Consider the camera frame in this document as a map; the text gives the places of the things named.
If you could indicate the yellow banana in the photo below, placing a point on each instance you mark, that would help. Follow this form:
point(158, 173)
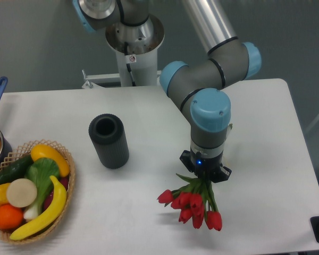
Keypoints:
point(47, 217)

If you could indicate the green bok choy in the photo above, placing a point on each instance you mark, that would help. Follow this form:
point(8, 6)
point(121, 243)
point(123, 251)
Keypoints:
point(39, 173)

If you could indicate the yellow squash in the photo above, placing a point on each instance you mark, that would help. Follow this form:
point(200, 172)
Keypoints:
point(45, 151)

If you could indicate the red vegetable in basket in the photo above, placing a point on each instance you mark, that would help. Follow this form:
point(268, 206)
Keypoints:
point(65, 182)

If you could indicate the orange fruit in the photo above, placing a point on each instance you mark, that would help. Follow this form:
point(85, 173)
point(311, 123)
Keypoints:
point(10, 217)

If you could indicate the red tulip bouquet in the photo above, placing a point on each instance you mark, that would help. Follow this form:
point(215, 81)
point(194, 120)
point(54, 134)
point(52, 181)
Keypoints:
point(196, 202)

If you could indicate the woven wicker basket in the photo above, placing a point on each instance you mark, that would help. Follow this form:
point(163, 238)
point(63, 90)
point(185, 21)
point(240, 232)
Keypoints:
point(22, 151)

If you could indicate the green cucumber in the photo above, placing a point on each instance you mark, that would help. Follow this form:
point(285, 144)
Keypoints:
point(15, 170)

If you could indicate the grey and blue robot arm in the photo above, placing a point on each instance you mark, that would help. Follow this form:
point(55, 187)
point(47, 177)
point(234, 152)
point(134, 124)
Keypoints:
point(196, 91)

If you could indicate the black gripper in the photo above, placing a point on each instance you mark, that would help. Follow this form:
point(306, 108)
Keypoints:
point(206, 166)

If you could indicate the beige round radish slice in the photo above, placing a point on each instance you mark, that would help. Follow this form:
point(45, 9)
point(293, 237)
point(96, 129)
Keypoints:
point(21, 193)

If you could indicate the dark grey ribbed vase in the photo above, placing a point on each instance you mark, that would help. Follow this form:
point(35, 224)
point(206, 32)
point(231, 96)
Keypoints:
point(107, 134)

